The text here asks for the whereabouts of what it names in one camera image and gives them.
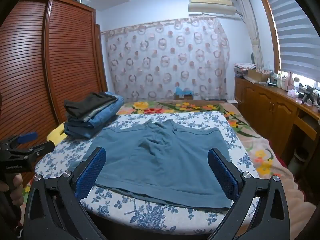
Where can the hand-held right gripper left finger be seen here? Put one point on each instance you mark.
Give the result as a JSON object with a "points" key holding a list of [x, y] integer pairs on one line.
{"points": [[91, 172]]}

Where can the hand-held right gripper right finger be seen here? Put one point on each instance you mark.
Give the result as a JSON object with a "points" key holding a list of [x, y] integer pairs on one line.
{"points": [[223, 175]]}

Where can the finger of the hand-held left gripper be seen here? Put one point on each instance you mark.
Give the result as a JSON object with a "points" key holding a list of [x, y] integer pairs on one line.
{"points": [[28, 137], [41, 148]]}

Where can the blue towel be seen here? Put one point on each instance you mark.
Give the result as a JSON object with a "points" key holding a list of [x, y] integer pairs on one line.
{"points": [[162, 162]]}

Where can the person's left forearm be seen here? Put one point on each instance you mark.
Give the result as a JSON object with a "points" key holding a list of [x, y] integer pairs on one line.
{"points": [[7, 215]]}

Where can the person's left hand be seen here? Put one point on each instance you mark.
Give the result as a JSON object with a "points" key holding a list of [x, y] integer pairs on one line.
{"points": [[16, 192]]}

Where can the yellow cloth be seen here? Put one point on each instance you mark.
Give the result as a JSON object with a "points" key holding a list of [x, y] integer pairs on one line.
{"points": [[56, 133]]}

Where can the dark blue folded jeans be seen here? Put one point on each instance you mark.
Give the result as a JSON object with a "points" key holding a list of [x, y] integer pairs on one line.
{"points": [[77, 130]]}

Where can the flower print blanket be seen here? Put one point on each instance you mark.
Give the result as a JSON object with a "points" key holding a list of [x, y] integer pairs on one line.
{"points": [[262, 155]]}

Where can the grey folded garment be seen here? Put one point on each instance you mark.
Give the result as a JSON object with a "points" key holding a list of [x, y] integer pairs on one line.
{"points": [[96, 114]]}

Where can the blue floral white sheet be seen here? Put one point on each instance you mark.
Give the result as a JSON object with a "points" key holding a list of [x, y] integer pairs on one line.
{"points": [[140, 210]]}

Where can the black folded garment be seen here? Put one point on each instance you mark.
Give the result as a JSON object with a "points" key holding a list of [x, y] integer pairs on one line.
{"points": [[85, 102]]}

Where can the light blue denim jeans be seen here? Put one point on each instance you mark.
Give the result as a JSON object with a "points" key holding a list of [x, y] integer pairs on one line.
{"points": [[111, 110]]}

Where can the dark trash bin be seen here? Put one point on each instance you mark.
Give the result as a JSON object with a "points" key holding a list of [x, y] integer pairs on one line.
{"points": [[299, 158]]}

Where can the wooden side cabinet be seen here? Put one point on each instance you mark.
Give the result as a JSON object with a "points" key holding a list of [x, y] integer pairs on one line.
{"points": [[265, 105]]}

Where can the small brown box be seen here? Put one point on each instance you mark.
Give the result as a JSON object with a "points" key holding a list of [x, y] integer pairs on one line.
{"points": [[183, 97]]}

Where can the louvered wooden wardrobe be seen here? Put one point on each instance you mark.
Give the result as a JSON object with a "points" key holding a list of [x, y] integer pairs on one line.
{"points": [[62, 55]]}

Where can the blue toy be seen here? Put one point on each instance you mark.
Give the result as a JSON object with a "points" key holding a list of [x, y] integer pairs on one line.
{"points": [[182, 90]]}

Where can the open cardboard box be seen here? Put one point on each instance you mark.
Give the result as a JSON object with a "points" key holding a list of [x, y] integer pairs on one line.
{"points": [[256, 76]]}

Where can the pink tissue pack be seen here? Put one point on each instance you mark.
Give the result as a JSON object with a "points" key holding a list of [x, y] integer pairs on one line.
{"points": [[292, 93]]}

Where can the stack of folded cloths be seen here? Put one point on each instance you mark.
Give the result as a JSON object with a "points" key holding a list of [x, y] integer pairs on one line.
{"points": [[243, 67]]}

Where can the row of bottles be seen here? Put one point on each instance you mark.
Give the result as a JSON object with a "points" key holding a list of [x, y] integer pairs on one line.
{"points": [[280, 80]]}

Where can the circle patterned curtain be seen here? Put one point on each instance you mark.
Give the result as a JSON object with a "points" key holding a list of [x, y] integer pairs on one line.
{"points": [[165, 62]]}

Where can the grey box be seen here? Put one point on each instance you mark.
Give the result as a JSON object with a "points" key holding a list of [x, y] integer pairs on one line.
{"points": [[83, 1]]}

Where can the white side curtain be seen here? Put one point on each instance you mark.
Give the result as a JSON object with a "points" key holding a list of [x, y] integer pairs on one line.
{"points": [[250, 27]]}

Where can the grey striped window blind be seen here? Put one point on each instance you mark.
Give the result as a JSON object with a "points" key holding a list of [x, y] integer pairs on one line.
{"points": [[295, 30]]}

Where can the wooden window frame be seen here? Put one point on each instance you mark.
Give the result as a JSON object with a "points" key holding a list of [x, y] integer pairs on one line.
{"points": [[271, 30]]}

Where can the wall air conditioner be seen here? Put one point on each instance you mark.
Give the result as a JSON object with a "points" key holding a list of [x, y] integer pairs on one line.
{"points": [[212, 3]]}

